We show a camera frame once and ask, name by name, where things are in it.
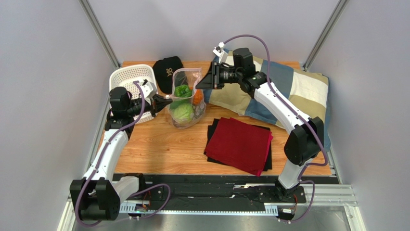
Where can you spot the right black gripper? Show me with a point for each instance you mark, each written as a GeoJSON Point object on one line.
{"type": "Point", "coordinates": [216, 76]}

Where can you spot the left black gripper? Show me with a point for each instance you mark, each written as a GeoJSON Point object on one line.
{"type": "Point", "coordinates": [158, 103]}

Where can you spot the green toy bell pepper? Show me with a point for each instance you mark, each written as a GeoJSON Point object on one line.
{"type": "Point", "coordinates": [183, 91]}

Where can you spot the green toy cabbage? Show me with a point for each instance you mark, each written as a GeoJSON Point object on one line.
{"type": "Point", "coordinates": [183, 113]}

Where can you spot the clear zip top bag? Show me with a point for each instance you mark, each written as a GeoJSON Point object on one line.
{"type": "Point", "coordinates": [190, 77]}

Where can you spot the green toy chili pepper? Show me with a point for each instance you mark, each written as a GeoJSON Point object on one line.
{"type": "Point", "coordinates": [178, 101]}

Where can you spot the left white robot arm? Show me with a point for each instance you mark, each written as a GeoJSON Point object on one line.
{"type": "Point", "coordinates": [95, 198]}

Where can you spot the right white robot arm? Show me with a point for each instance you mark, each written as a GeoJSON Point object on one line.
{"type": "Point", "coordinates": [305, 138]}

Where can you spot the black baseball cap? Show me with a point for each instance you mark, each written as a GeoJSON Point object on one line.
{"type": "Point", "coordinates": [164, 70]}

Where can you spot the white plastic basket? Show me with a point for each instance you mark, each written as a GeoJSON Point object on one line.
{"type": "Point", "coordinates": [131, 77]}

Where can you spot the red folded cloth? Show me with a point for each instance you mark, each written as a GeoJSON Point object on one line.
{"type": "Point", "coordinates": [240, 144]}

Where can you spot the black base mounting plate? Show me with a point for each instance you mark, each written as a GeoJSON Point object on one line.
{"type": "Point", "coordinates": [217, 193]}

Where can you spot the checked blue beige pillow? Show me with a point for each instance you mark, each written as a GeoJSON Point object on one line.
{"type": "Point", "coordinates": [307, 91]}

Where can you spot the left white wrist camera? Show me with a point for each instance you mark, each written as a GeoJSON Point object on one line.
{"type": "Point", "coordinates": [147, 90]}

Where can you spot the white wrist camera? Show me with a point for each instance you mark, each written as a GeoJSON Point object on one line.
{"type": "Point", "coordinates": [220, 53]}
{"type": "Point", "coordinates": [147, 90]}

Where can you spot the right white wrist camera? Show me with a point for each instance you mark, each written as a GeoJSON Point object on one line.
{"type": "Point", "coordinates": [220, 53]}

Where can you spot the left corner aluminium post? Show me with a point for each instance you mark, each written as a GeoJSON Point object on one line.
{"type": "Point", "coordinates": [89, 12]}

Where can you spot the corner aluminium post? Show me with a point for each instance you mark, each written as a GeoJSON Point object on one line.
{"type": "Point", "coordinates": [89, 12]}
{"type": "Point", "coordinates": [331, 22]}

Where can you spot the right corner aluminium post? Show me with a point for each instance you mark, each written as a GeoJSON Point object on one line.
{"type": "Point", "coordinates": [331, 22]}

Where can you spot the aluminium frame rail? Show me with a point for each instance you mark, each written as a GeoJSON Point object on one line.
{"type": "Point", "coordinates": [330, 206]}

